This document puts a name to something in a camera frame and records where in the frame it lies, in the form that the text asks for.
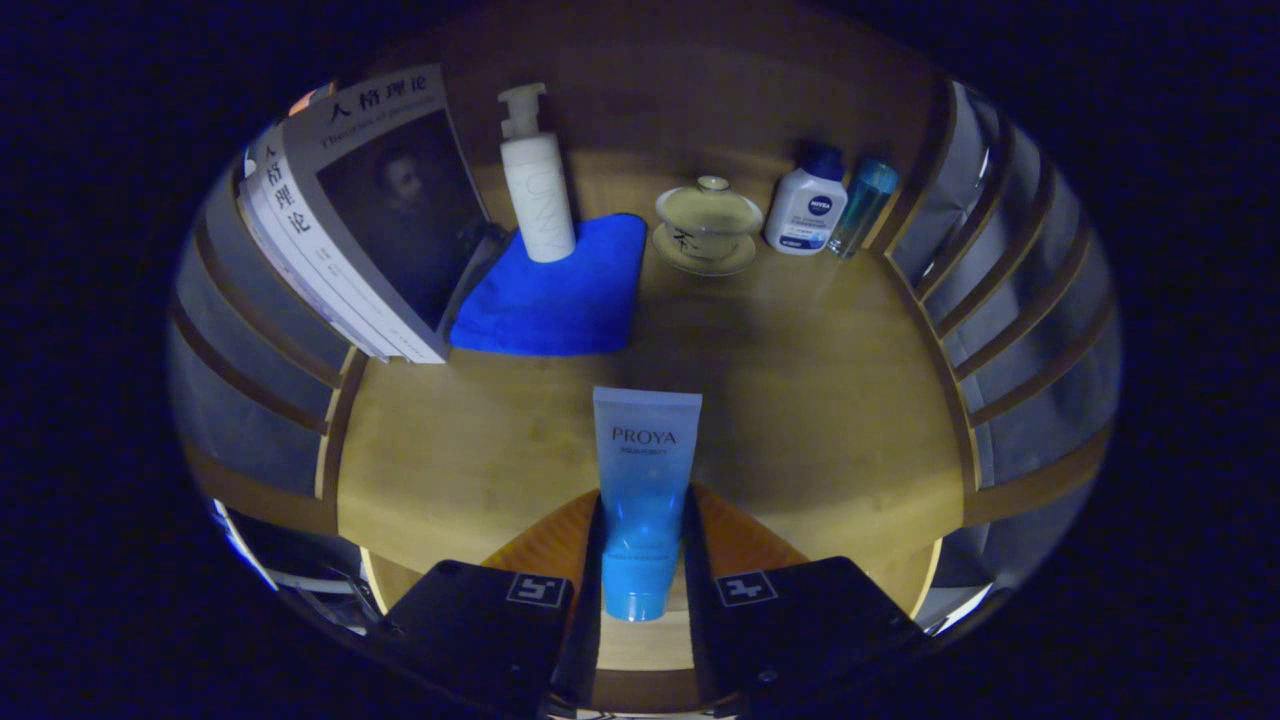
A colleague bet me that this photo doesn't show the white pump bottle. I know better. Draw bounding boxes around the white pump bottle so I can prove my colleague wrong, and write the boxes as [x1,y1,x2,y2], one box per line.
[497,82,578,264]

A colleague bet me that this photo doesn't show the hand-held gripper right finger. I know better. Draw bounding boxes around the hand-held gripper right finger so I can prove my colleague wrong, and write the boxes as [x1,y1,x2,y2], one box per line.
[680,482,931,713]

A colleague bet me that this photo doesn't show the slim teal bottle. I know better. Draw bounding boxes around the slim teal bottle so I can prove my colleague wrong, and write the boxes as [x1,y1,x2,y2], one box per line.
[827,157,901,261]

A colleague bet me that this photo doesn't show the thick book with dark cover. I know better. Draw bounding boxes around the thick book with dark cover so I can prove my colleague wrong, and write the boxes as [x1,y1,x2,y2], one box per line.
[255,63,496,366]

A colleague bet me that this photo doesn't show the thin pale purple book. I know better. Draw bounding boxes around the thin pale purple book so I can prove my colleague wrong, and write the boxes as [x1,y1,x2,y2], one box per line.
[237,150,389,361]

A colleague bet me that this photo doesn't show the lidded ceramic tea cup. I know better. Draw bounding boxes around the lidded ceramic tea cup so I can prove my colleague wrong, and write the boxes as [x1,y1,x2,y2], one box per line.
[652,175,766,278]

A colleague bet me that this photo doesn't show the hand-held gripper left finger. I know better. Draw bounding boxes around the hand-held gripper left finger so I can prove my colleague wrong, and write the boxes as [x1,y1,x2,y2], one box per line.
[375,488,606,711]

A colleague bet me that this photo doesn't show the blue cosmetic tube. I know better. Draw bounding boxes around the blue cosmetic tube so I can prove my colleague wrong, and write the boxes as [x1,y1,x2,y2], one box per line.
[592,386,704,623]

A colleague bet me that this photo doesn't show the white lotion bottle blue cap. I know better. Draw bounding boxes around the white lotion bottle blue cap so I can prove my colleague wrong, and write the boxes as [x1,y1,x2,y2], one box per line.
[763,143,850,257]

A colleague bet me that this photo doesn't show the blue cloth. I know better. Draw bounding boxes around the blue cloth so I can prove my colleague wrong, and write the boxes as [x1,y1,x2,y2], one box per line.
[449,212,649,358]

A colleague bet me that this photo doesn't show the wooden countertop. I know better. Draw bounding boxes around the wooden countertop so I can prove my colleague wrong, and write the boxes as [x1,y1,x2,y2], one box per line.
[335,150,966,701]

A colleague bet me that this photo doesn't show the wooden cabinet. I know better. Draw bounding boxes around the wooden cabinet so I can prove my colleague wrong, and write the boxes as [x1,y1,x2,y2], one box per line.
[165,5,1123,641]

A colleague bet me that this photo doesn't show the thin white book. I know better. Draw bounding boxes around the thin white book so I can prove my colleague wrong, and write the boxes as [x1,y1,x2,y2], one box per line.
[245,135,403,363]

